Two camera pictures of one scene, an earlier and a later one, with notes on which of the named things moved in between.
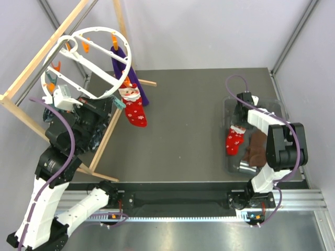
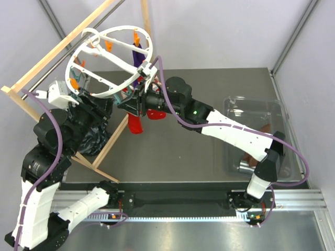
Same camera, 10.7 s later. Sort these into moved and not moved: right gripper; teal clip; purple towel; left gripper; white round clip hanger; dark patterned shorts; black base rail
Moved: teal clip; white round clip hanger; purple towel; right gripper
Not moved: left gripper; dark patterned shorts; black base rail
